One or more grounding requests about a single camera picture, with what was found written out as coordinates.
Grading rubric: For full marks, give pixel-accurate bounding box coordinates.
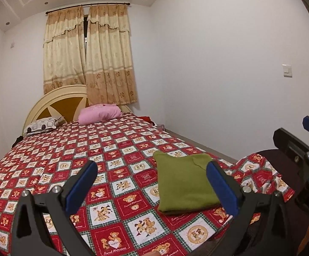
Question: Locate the green knitted sweater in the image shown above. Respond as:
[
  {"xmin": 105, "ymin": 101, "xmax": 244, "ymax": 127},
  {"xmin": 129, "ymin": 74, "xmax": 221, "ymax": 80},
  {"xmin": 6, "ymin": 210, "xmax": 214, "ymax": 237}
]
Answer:
[{"xmin": 153, "ymin": 150, "xmax": 222, "ymax": 215}]

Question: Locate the red patchwork bear bedspread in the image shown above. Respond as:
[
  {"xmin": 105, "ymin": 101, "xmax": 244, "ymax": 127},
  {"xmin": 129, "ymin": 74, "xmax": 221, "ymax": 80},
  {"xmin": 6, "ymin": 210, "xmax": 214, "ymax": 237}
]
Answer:
[{"xmin": 0, "ymin": 111, "xmax": 296, "ymax": 256}]

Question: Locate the white car-print pillow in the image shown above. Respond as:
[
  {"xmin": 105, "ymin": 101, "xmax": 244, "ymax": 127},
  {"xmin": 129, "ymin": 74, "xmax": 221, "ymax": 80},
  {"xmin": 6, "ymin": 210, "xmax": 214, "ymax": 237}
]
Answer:
[{"xmin": 23, "ymin": 116, "xmax": 64, "ymax": 136}]

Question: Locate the pink pillow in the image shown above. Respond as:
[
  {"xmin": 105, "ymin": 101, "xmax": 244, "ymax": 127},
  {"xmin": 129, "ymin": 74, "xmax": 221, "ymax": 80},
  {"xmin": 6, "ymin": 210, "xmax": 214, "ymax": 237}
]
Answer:
[{"xmin": 78, "ymin": 103, "xmax": 123, "ymax": 125}]

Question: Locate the cream wooden headboard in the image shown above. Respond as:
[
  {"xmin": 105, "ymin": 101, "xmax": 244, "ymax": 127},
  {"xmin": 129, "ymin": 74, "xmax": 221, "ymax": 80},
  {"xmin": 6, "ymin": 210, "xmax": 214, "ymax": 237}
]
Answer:
[{"xmin": 22, "ymin": 84, "xmax": 132, "ymax": 134}]

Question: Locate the beige patterned window curtain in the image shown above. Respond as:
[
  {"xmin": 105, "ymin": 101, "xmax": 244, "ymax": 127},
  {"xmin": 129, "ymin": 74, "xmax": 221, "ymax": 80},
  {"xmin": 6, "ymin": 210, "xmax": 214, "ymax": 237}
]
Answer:
[{"xmin": 43, "ymin": 4, "xmax": 138, "ymax": 105}]

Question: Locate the black curtain rod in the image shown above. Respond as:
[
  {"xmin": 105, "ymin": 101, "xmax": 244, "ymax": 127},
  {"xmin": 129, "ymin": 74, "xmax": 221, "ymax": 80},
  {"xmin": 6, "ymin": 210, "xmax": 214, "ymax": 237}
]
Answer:
[{"xmin": 45, "ymin": 2, "xmax": 131, "ymax": 15}]

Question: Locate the white wall switch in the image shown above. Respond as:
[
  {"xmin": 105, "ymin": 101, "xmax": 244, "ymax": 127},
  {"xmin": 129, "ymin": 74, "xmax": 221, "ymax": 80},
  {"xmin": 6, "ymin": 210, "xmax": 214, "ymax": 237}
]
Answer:
[{"xmin": 282, "ymin": 64, "xmax": 293, "ymax": 77}]

